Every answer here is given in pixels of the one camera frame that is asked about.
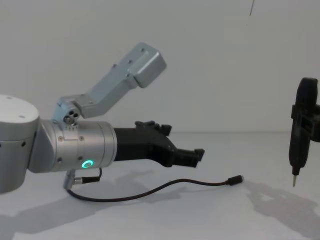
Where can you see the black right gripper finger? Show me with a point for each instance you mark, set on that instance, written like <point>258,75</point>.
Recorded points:
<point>315,125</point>

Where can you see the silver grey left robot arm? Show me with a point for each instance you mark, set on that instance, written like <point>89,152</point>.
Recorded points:
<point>75,147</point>

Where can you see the white table cloth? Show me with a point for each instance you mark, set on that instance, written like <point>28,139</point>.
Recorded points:
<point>175,215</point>

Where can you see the white curtain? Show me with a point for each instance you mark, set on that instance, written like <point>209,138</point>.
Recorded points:
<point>200,62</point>

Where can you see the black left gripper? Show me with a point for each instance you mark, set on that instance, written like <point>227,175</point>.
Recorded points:
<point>140,145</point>

